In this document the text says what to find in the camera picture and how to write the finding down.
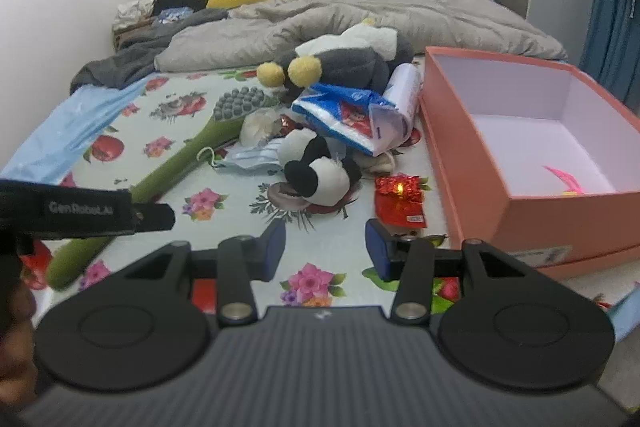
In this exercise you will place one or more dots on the red candy packet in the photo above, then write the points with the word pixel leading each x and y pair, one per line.
pixel 400 207

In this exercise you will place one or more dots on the pink cardboard box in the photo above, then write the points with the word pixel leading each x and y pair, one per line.
pixel 480 207

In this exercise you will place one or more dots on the white spray can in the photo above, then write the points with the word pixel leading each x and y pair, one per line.
pixel 406 87

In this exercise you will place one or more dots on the floral bed sheet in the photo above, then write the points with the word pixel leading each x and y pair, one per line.
pixel 145 123

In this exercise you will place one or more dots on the blue face mask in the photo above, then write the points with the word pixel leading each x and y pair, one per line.
pixel 250 159

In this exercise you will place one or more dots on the clear plastic bottle blue cap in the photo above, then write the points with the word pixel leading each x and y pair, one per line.
pixel 345 117

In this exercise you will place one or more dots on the black white panda plush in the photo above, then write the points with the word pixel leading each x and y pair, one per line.
pixel 325 177

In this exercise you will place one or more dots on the blue curtain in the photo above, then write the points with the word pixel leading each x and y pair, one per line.
pixel 607 7

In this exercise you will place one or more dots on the grey duvet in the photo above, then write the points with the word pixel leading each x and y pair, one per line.
pixel 400 12

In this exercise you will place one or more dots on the white crumpled cloth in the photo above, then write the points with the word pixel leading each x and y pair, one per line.
pixel 132 12

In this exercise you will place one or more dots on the green massage hammer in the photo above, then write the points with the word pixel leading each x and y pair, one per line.
pixel 165 169

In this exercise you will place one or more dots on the blue patterned cloth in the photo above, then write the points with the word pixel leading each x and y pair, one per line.
pixel 172 15

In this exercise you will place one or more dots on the person's left hand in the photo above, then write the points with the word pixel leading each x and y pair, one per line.
pixel 15 357

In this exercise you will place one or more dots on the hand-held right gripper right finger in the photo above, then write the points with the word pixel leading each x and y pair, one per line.
pixel 377 253

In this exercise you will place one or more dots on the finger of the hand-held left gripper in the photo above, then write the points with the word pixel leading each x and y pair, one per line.
pixel 155 218

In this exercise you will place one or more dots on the light blue cloth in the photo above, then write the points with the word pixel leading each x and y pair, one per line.
pixel 75 122

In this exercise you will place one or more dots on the grey penguin plush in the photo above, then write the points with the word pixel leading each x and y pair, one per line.
pixel 350 62

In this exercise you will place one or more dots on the pink ribbon strip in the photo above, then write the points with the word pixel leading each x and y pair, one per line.
pixel 565 179

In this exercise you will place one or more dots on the white crumpled plastic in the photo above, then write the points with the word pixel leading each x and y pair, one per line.
pixel 257 129

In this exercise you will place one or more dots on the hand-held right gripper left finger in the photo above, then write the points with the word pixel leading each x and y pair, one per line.
pixel 274 249

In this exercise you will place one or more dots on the dark grey cloth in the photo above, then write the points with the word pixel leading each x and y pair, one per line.
pixel 125 57

